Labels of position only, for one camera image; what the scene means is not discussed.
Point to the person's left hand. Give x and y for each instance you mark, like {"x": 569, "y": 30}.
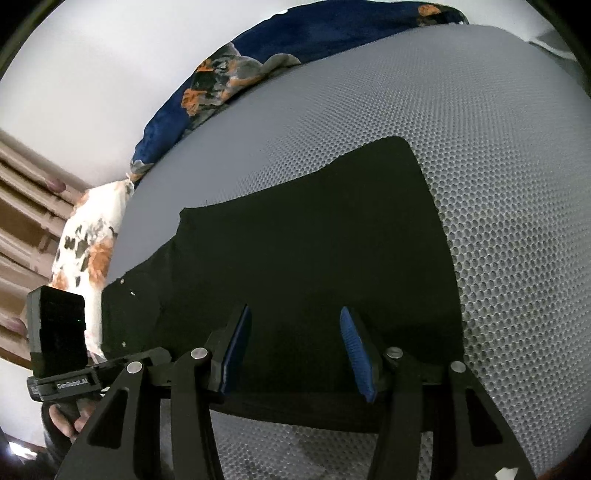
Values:
{"x": 62, "y": 422}

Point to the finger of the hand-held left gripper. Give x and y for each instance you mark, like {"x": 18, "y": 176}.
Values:
{"x": 157, "y": 356}

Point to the pinkish brown curtain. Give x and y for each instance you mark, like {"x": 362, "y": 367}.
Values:
{"x": 23, "y": 207}

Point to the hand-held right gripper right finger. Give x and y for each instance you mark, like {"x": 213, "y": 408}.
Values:
{"x": 358, "y": 355}

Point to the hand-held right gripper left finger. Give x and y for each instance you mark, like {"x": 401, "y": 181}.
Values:
{"x": 235, "y": 350}

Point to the blue floral blanket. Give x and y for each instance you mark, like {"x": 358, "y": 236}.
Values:
{"x": 323, "y": 32}

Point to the white floral pillow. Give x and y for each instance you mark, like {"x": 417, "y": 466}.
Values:
{"x": 87, "y": 240}

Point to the grey mesh mat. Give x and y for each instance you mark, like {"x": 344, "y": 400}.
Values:
{"x": 461, "y": 115}

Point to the black pants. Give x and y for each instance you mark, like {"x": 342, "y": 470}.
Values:
{"x": 300, "y": 240}

